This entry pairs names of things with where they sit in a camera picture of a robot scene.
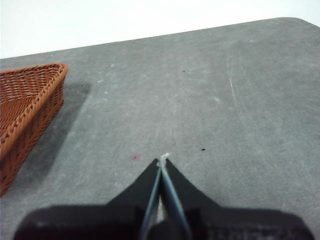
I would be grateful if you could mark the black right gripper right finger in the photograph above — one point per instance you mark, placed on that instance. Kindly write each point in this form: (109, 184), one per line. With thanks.
(225, 225)

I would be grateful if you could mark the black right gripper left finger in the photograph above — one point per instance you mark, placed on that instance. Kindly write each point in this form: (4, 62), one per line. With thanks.
(105, 222)

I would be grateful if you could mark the brown wicker basket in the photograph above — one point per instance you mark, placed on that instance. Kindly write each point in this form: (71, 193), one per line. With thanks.
(25, 105)

